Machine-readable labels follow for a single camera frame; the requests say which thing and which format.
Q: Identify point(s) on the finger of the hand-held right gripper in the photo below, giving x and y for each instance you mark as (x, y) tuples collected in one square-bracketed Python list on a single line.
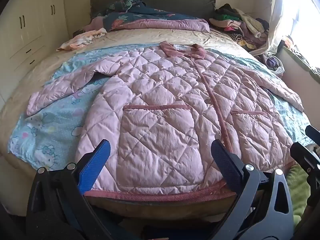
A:
[(313, 132), (306, 155)]

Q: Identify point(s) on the cream wardrobe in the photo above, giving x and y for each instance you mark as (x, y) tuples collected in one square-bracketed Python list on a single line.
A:
[(30, 30)]

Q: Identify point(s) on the blue cartoon print sheet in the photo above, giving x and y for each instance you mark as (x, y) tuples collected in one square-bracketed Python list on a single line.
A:
[(50, 135)]

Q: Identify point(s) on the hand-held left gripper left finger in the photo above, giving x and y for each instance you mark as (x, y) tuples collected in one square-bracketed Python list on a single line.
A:
[(96, 165)]

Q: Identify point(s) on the bag of clothes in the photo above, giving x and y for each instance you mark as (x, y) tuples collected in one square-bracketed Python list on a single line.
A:
[(272, 62)]

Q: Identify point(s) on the dark floral quilt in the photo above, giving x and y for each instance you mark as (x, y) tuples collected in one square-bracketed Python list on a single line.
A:
[(140, 15)]

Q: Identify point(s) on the bed with beige sheet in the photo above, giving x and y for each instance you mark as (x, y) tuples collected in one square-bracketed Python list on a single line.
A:
[(150, 36)]

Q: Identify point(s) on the pink pillow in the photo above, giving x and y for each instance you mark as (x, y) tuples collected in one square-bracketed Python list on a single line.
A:
[(96, 23)]

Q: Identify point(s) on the person's green fleece robe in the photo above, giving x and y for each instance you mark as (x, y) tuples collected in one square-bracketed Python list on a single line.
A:
[(297, 187)]

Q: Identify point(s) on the pink quilted jacket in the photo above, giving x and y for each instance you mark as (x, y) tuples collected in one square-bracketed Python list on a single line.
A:
[(162, 105)]

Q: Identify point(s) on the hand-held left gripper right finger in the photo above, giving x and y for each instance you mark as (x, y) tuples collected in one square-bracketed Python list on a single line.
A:
[(225, 162)]

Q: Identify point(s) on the cream curtain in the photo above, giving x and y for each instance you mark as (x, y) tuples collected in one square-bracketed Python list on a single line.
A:
[(277, 17)]

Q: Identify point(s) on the peach and white cloth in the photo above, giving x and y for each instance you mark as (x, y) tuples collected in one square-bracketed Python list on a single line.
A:
[(82, 38)]

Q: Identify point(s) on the grey padded headboard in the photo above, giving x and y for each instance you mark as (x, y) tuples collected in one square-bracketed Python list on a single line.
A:
[(175, 3)]

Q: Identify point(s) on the window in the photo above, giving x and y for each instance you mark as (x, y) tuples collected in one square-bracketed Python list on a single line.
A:
[(307, 12)]

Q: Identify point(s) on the pile of mixed clothes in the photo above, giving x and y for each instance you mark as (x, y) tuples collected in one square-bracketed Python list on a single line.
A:
[(240, 25)]

